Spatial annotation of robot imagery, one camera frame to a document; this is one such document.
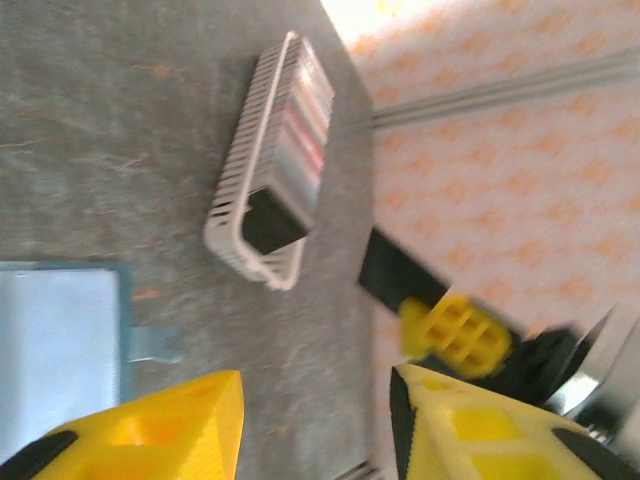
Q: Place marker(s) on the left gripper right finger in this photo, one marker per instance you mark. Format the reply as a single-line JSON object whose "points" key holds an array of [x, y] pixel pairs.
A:
{"points": [[475, 440]]}

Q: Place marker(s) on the aluminium frame post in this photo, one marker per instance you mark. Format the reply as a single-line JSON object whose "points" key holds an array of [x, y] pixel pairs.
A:
{"points": [[500, 92]]}

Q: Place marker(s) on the black VIP card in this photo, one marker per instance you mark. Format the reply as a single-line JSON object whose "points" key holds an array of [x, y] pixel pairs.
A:
{"points": [[400, 272]]}

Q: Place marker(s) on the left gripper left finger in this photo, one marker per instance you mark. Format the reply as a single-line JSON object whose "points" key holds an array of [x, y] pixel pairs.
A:
{"points": [[150, 430]]}

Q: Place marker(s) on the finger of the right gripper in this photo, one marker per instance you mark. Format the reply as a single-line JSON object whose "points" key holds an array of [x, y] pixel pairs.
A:
{"points": [[455, 335]]}

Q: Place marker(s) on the black plastic card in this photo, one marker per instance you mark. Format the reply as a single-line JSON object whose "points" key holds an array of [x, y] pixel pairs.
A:
{"points": [[272, 225]]}

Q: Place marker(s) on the stack of plastic cards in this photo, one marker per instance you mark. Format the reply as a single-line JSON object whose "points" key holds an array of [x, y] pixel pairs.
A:
{"points": [[307, 125]]}

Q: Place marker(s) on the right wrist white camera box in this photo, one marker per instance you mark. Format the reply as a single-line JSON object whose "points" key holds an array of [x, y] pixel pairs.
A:
{"points": [[610, 360]]}

